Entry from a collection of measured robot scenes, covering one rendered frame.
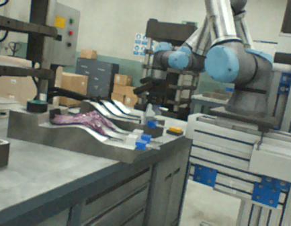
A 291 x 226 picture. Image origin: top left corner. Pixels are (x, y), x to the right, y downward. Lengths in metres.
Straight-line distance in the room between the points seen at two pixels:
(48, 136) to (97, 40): 8.23
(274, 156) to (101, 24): 8.59
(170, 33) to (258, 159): 4.65
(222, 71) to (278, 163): 0.34
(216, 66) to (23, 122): 0.74
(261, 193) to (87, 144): 0.67
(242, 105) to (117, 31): 8.04
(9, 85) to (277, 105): 4.86
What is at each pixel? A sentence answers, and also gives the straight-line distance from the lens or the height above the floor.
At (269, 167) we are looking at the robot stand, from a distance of 1.00.
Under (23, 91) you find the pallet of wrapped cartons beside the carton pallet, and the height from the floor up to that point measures 0.41.
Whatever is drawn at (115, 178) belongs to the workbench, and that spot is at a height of 0.69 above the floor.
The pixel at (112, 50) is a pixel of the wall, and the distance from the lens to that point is 8.99.
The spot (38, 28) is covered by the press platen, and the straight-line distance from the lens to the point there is 1.81.
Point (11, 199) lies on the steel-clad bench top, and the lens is 0.77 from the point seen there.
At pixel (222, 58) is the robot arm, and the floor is 1.22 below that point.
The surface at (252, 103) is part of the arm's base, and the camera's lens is 1.10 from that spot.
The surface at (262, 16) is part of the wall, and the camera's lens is 7.97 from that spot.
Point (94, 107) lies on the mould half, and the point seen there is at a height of 0.91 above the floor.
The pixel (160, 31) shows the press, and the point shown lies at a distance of 5.56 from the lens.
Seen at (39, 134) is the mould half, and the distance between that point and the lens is 1.18.
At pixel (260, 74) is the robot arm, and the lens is 1.10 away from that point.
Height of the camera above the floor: 1.15
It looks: 9 degrees down
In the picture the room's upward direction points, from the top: 9 degrees clockwise
